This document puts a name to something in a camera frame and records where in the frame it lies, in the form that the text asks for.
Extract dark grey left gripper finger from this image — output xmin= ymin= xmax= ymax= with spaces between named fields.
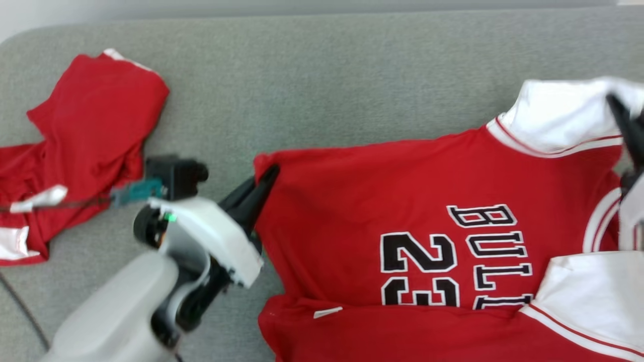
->
xmin=240 ymin=164 xmax=281 ymax=237
xmin=219 ymin=176 xmax=260 ymax=222

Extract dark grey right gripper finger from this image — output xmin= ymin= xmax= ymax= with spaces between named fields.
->
xmin=606 ymin=93 xmax=644 ymax=170

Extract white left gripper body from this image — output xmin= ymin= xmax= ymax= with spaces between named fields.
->
xmin=133 ymin=195 xmax=265 ymax=333

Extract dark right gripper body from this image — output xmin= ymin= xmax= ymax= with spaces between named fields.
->
xmin=618 ymin=168 xmax=644 ymax=252

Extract red Bulls basketball jersey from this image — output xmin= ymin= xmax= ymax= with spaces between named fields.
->
xmin=253 ymin=76 xmax=644 ymax=362

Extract red basketball shorts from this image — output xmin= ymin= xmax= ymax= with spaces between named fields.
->
xmin=0 ymin=49 xmax=171 ymax=267

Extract grey fabric sofa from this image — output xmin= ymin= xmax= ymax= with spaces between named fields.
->
xmin=0 ymin=5 xmax=644 ymax=362

